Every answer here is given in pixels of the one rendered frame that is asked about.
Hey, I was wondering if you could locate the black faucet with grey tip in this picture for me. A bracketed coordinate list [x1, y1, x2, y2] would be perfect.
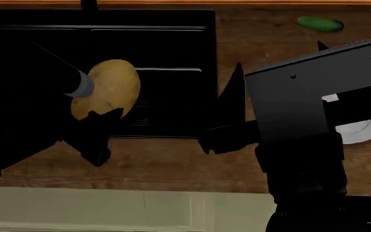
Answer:
[30, 0, 95, 99]

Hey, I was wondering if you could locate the grey gripper camera mount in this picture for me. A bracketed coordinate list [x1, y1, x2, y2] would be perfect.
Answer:
[243, 39, 371, 142]

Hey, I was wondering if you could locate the cream cabinet front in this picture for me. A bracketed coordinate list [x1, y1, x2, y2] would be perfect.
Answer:
[0, 186, 278, 232]

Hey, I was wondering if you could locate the brown potato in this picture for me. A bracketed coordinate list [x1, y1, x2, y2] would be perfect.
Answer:
[70, 59, 142, 122]

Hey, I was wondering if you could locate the black kitchen sink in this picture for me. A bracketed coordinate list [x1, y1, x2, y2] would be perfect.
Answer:
[0, 8, 218, 140]

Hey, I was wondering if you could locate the white plate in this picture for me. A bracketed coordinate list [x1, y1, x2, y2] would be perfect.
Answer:
[321, 92, 371, 145]

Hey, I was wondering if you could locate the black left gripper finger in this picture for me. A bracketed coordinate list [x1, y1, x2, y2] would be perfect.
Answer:
[106, 107, 124, 123]
[87, 110, 108, 123]

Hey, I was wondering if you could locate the round sink drain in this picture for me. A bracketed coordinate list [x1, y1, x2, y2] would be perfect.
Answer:
[129, 102, 153, 127]

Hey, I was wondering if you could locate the green cucumber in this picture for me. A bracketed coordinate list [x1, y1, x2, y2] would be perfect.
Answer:
[297, 15, 345, 33]

